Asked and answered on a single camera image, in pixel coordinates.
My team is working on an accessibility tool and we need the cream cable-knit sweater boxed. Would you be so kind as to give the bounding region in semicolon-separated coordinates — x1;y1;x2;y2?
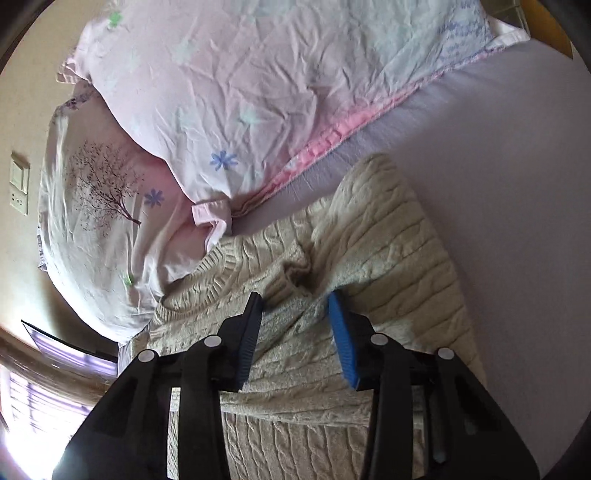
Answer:
119;154;486;479

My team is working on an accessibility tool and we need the flat screen television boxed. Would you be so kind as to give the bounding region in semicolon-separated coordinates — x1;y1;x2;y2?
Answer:
21;320;118;382

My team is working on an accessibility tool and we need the pillow with tree print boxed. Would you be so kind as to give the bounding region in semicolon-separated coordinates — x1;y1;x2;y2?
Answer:
38;81;230;343

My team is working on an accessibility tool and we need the pink floral pillow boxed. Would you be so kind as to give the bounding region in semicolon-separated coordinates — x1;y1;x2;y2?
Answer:
57;1;529;227

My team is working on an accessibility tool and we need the white wall socket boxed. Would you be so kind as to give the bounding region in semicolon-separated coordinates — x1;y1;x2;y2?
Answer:
9;185;28;216

